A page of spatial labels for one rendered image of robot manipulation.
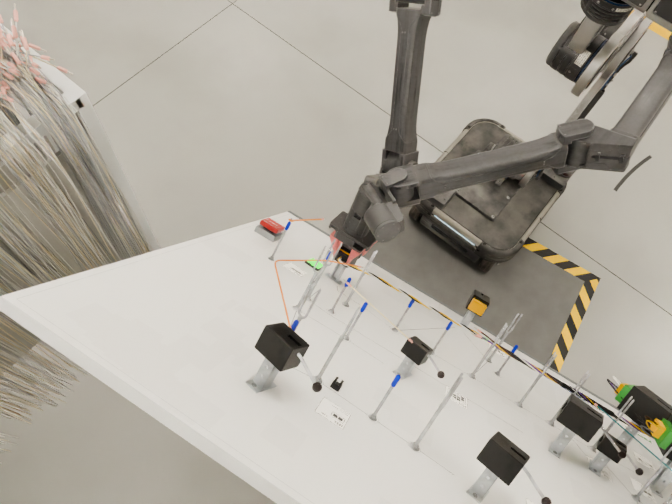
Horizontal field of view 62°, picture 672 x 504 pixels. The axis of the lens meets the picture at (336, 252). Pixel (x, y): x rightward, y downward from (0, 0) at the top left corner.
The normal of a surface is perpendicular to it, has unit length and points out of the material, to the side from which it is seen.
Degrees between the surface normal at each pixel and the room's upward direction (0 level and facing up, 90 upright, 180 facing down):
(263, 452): 50
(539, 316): 0
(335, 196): 0
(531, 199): 0
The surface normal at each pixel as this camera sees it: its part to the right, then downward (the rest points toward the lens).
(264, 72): 0.09, -0.41
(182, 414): 0.46, -0.84
